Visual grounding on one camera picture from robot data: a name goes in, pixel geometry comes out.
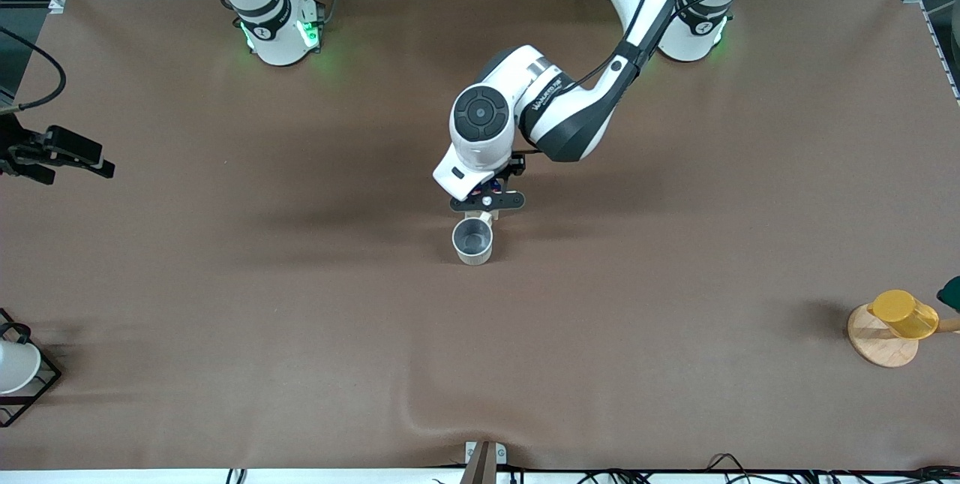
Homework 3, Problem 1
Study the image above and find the wooden mug stand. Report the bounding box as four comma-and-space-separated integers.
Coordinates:
847, 302, 960, 369

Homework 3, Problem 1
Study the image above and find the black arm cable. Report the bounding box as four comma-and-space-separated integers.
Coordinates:
566, 0, 752, 95
0, 25, 68, 114

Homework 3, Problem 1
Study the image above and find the black floor cable bundle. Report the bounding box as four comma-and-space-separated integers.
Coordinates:
570, 452, 960, 484

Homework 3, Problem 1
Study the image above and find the white cup in rack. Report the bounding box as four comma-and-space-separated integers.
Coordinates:
0, 338, 43, 395

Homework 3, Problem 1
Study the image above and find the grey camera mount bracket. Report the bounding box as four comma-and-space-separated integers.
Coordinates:
458, 440, 509, 484

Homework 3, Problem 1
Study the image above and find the yellow plastic cup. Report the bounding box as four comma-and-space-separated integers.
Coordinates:
867, 289, 940, 341

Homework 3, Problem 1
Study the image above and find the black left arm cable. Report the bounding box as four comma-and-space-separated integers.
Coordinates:
566, 0, 752, 95

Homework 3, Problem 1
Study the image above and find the black wire rack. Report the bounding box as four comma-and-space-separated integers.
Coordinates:
0, 308, 64, 428

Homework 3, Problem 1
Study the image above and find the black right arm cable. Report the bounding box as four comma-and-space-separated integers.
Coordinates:
0, 25, 68, 114

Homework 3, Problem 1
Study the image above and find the white ceramic mug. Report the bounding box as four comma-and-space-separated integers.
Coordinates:
451, 211, 495, 266

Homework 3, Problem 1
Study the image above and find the brown table cover mat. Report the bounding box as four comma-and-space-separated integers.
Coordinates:
0, 0, 960, 472

